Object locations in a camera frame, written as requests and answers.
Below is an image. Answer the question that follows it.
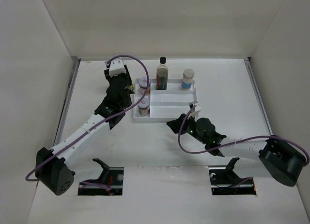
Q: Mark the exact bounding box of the red lid spice jar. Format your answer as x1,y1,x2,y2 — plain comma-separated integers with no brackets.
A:
139,77,151,96
138,97,150,116

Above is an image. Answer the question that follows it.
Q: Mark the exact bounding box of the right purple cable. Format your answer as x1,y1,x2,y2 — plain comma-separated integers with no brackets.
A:
178,107,310,166

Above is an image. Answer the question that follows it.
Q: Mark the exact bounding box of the purple cable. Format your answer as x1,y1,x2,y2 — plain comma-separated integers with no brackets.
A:
25,54,150,182
178,107,310,166

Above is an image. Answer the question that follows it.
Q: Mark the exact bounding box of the white divided organizer tray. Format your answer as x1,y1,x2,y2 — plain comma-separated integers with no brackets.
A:
133,79,197,123

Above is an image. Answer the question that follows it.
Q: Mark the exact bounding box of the tall dark sauce bottle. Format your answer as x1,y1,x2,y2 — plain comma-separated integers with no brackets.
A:
156,57,168,90

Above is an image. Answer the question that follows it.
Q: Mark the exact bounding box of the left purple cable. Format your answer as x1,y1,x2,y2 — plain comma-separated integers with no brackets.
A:
25,54,150,182

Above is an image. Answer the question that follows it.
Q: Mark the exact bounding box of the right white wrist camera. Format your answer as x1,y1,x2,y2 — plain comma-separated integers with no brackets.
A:
189,101,201,118

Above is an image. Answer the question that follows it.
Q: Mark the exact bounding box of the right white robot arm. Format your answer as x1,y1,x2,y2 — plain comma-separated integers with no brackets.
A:
167,113,310,187

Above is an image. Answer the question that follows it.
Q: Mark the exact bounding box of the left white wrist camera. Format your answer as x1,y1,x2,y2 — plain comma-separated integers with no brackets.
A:
105,58,126,77

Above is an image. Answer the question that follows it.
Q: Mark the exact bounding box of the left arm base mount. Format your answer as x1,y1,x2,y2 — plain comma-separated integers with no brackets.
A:
77,158,124,196

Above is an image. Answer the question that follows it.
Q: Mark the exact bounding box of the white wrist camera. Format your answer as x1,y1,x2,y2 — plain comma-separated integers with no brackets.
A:
105,58,126,77
189,101,201,118

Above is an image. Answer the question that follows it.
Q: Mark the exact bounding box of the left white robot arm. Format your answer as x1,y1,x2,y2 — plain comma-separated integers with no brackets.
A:
35,68,133,196

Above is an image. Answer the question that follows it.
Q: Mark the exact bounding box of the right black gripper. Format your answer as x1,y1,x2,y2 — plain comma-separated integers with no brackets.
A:
166,112,207,144

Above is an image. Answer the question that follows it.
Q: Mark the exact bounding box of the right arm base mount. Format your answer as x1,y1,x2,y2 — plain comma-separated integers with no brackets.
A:
209,158,256,195

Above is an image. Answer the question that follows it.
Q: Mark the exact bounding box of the blue label white powder jar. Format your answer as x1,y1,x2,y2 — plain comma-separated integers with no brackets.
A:
181,68,195,90

